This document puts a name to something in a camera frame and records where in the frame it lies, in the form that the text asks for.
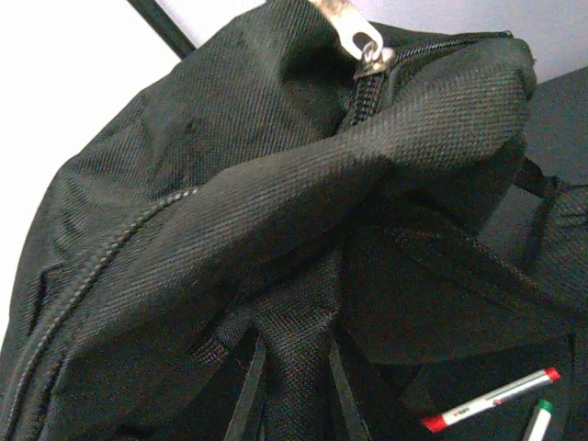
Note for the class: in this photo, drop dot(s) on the red cap marker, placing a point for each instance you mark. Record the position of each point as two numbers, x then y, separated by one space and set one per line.
536 380

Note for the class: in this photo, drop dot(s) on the green cap marker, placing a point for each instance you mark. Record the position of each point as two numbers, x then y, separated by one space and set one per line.
537 427

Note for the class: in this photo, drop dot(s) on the left black frame post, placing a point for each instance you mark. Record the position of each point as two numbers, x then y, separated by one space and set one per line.
164 26

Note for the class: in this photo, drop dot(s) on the black student bag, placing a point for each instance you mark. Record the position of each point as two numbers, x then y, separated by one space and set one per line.
278 242

